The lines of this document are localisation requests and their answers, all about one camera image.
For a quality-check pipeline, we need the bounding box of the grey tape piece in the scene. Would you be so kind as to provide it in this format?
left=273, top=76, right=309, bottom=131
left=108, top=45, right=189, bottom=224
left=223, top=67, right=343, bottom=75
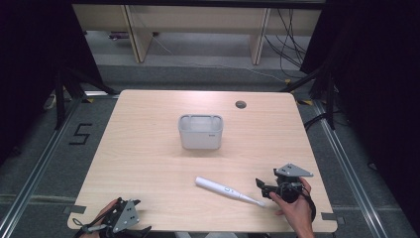
left=62, top=204, right=87, bottom=215
left=320, top=212, right=347, bottom=226

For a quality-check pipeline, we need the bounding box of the beige wooden desk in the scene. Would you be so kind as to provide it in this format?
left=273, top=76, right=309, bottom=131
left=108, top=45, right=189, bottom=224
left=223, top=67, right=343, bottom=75
left=71, top=3, right=323, bottom=65

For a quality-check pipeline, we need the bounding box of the dark curtain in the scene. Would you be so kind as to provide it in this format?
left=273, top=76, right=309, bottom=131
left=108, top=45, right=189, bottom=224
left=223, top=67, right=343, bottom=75
left=0, top=0, right=104, bottom=167
left=299, top=0, right=420, bottom=234

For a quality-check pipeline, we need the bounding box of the person's right hand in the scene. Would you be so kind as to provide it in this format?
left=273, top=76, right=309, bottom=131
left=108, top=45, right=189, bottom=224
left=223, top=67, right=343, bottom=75
left=269, top=177, right=316, bottom=230

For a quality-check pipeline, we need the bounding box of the aluminium floor rail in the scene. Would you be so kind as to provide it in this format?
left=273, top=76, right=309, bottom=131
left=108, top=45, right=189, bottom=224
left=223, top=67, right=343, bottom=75
left=0, top=97, right=84, bottom=238
left=311, top=98, right=391, bottom=238

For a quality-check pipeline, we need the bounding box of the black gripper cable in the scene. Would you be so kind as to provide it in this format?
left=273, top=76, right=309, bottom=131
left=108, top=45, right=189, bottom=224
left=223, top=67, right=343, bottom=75
left=298, top=182, right=318, bottom=223

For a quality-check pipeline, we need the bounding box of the bundle of black cables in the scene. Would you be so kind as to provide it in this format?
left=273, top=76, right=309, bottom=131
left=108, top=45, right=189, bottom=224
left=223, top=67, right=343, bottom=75
left=262, top=8, right=309, bottom=79

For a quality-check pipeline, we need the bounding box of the black cable with grey plug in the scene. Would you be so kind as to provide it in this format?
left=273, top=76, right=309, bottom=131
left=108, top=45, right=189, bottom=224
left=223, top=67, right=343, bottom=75
left=71, top=217, right=109, bottom=234

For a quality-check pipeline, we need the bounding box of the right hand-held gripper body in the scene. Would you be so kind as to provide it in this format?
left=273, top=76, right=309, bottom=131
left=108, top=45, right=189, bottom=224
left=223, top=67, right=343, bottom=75
left=272, top=163, right=314, bottom=204

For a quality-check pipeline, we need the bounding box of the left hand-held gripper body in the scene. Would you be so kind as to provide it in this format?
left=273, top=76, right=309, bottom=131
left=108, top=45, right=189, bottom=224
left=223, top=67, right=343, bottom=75
left=98, top=197, right=142, bottom=238

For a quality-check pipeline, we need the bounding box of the thick black floor cable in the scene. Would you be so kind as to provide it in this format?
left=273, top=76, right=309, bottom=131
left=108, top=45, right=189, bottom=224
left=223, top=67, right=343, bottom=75
left=303, top=111, right=329, bottom=132

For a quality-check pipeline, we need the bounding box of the grey plastic toothbrush holder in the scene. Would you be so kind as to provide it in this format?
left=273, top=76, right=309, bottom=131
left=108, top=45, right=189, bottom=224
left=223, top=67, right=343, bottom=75
left=177, top=113, right=225, bottom=151

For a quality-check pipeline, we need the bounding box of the person's left hand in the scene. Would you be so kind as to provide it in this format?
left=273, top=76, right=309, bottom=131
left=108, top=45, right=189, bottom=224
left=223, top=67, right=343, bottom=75
left=79, top=198, right=120, bottom=238

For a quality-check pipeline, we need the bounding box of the black metal stand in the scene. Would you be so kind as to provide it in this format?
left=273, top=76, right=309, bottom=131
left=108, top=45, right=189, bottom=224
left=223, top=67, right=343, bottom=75
left=279, top=63, right=337, bottom=131
left=53, top=66, right=119, bottom=131

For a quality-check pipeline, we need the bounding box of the white electric toothbrush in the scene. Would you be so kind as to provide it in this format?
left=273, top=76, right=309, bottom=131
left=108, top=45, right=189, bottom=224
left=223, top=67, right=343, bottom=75
left=194, top=176, right=266, bottom=208

